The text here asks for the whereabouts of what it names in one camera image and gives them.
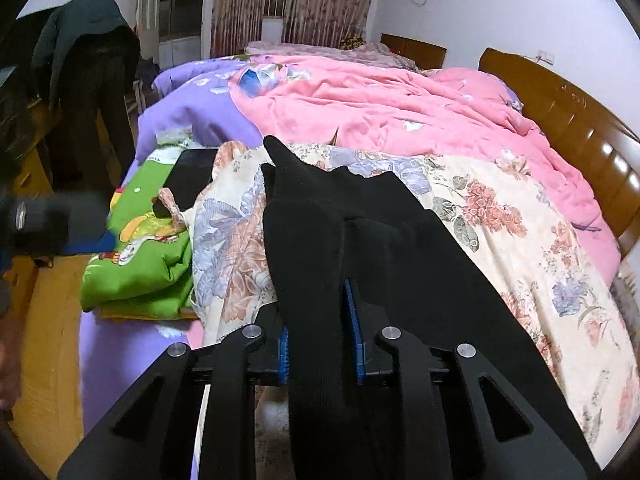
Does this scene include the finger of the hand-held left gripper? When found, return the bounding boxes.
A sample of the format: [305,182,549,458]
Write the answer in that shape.
[14,191,118,257]

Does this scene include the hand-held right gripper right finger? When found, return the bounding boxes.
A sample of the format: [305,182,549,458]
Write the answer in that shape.
[342,280,588,480]

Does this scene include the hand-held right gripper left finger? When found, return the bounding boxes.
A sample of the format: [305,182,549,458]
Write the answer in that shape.
[57,305,292,480]

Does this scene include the black pants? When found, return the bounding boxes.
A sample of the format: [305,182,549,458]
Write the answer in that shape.
[260,135,601,480]

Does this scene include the green printed blanket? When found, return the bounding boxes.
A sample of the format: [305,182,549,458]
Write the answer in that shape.
[80,142,221,313]

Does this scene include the black tablet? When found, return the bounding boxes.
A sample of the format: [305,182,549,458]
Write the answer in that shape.
[162,147,221,213]

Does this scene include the purple bedsheet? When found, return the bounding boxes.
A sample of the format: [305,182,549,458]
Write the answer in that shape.
[77,310,208,441]

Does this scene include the cream floral blanket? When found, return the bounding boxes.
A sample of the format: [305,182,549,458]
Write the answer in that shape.
[190,140,640,466]

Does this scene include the purple floral quilt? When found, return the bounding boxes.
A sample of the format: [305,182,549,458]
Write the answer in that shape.
[122,55,281,183]

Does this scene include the pink quilt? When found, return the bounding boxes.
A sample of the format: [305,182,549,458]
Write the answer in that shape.
[230,55,626,286]

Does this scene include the white framed door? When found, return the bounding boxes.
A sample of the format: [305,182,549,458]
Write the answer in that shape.
[137,0,208,68]

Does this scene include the floral curtain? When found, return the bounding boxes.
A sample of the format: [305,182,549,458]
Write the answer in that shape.
[284,0,379,51]
[210,0,264,58]

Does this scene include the pale floral bedding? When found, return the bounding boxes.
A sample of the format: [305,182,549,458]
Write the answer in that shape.
[244,40,426,75]

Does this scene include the small wooden headboard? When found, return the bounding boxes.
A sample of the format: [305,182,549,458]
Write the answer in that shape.
[380,32,447,70]

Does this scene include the large wooden headboard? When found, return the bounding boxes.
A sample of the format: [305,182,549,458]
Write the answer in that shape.
[477,47,640,256]

